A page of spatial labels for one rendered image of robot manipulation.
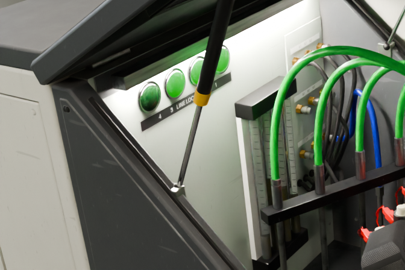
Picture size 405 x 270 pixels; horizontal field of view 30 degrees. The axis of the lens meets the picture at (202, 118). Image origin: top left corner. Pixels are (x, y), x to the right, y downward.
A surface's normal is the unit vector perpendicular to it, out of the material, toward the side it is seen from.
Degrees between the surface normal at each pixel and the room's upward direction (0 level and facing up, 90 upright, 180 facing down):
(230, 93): 90
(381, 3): 90
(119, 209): 90
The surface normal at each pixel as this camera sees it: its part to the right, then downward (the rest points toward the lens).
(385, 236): -0.52, -0.85
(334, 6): -0.62, 0.38
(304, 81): 0.77, 0.16
